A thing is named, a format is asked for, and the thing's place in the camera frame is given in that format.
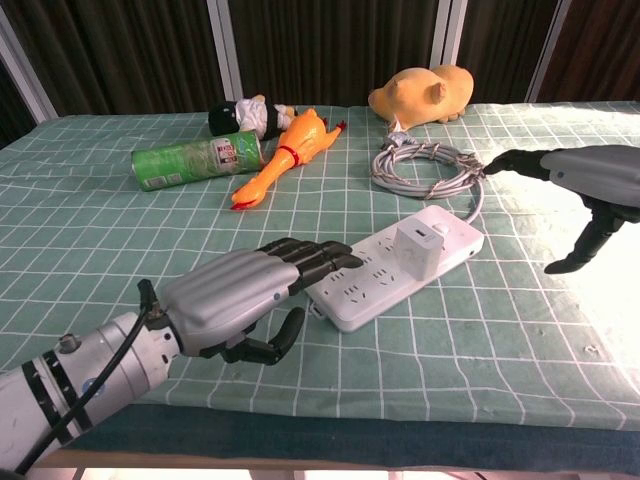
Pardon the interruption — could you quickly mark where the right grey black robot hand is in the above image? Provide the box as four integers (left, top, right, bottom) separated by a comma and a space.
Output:
483, 144, 640, 275

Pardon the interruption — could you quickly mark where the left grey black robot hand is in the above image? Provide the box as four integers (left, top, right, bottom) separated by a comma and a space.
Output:
161, 238, 366, 366

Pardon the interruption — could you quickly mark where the white power strip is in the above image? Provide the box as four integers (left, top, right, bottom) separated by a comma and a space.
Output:
304, 204, 486, 334

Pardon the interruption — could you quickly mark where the white plug adapter cube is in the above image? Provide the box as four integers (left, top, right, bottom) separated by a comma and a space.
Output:
393, 214, 446, 281

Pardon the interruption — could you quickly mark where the green checkered tablecloth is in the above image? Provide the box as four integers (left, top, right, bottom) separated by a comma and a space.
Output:
0, 101, 640, 432

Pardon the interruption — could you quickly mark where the green chips can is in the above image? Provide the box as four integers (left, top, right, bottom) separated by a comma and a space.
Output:
130, 130, 264, 193

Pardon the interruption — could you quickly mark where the orange rubber chicken toy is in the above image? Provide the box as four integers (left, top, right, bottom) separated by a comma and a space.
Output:
229, 107, 348, 211

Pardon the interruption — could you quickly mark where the black white plush doll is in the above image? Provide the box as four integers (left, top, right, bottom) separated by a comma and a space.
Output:
207, 94, 297, 142

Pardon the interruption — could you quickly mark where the yellow plush animal toy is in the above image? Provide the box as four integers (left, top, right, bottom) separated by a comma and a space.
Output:
368, 64, 475, 132

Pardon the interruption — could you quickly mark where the dark brown curtain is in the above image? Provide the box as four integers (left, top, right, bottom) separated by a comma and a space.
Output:
0, 0, 640, 146

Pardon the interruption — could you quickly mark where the grey cable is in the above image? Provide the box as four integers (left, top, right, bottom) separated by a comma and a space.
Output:
370, 130, 489, 224

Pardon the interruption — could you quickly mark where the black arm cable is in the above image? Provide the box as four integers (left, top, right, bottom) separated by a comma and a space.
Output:
12, 279, 164, 475

